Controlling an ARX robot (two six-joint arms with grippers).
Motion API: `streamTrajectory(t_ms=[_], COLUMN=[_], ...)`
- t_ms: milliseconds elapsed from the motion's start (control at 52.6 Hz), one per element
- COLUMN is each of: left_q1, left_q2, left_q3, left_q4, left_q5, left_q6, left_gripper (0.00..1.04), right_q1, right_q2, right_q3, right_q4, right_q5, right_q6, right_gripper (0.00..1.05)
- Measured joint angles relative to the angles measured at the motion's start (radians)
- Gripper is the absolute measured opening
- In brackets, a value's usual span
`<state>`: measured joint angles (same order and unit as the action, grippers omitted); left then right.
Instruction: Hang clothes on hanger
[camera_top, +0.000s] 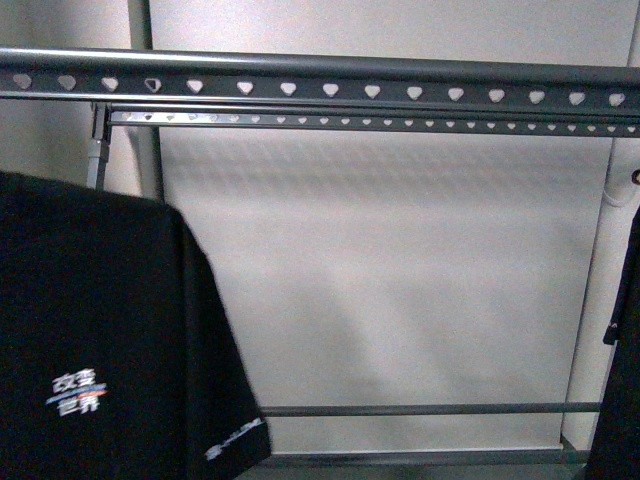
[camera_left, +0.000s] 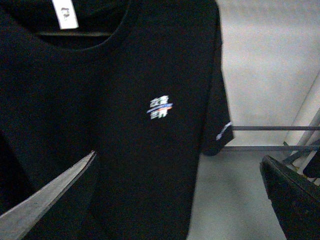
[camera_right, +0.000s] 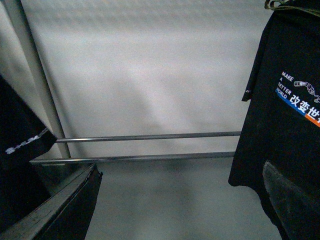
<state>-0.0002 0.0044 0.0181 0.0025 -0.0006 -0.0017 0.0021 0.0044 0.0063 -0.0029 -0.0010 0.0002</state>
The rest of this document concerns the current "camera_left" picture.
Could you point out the camera left gripper left finger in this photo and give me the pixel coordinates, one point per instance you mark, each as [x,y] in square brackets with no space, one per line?
[57,210]

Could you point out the camera left gripper right finger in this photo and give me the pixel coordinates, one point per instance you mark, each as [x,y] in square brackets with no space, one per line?
[294,199]

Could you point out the black t-shirt with logo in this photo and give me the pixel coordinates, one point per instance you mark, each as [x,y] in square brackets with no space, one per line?
[150,99]

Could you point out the grey metal rack frame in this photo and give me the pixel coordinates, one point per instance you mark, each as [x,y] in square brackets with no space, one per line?
[298,141]

